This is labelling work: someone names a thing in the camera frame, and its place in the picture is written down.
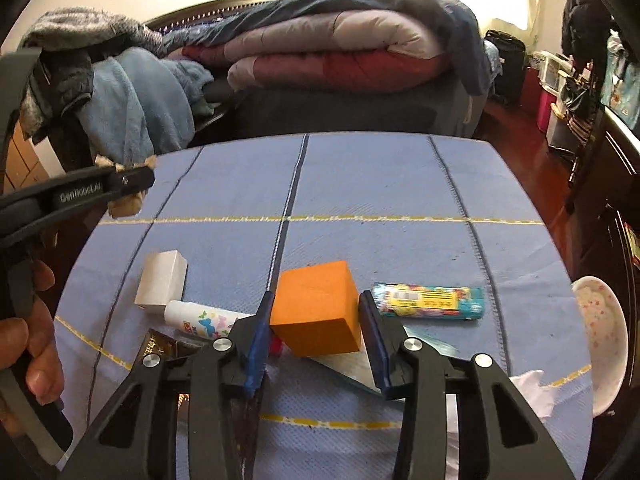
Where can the crumpled white tissue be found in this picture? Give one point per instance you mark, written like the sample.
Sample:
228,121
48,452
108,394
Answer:
540,398

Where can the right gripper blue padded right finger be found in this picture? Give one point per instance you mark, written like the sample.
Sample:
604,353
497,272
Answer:
372,331

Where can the blue checked tablecloth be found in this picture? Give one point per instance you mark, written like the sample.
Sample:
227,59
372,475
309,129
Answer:
409,208

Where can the person's left hand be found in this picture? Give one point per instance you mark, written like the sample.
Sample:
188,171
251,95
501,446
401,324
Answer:
44,376

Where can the bed with grey sheet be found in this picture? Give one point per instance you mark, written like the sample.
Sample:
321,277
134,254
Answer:
441,106

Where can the beige crumpled paper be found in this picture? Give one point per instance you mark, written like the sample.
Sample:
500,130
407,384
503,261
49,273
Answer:
130,202

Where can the grey knit garment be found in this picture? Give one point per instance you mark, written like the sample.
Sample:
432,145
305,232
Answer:
71,41

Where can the small white box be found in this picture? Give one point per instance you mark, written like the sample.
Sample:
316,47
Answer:
162,280

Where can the pink speckled trash bin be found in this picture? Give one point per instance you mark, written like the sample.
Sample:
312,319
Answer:
606,331

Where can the black suitcase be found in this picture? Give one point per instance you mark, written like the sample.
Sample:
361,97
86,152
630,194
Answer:
509,65

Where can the hanging dark clothes pile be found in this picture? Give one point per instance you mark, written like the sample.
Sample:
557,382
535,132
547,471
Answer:
605,69

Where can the colourful candy tube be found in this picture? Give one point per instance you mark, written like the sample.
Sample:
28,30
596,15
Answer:
418,301

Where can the green wet wipes pack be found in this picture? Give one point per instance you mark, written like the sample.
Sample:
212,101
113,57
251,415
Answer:
355,366

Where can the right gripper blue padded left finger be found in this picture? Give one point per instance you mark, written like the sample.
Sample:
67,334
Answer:
257,352

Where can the orange foam cube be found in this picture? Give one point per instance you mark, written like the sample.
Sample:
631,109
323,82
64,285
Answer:
315,310

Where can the dark blue duvet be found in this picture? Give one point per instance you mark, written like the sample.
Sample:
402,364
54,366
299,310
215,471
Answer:
453,23

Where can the dark wooden dresser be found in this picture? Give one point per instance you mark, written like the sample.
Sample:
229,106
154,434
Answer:
603,202

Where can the white butterfly print tube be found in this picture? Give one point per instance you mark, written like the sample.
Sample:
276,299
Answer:
213,323

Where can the light blue fleece blanket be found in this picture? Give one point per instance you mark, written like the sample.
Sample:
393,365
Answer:
142,106

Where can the pink and red folded quilt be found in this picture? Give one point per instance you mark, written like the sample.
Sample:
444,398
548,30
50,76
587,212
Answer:
356,51

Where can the brown foil wrapper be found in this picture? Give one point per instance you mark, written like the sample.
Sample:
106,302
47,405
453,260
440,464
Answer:
155,342

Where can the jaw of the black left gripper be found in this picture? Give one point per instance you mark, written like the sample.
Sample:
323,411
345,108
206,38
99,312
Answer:
120,183

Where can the pink storage box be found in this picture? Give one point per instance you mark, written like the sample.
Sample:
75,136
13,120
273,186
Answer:
546,98

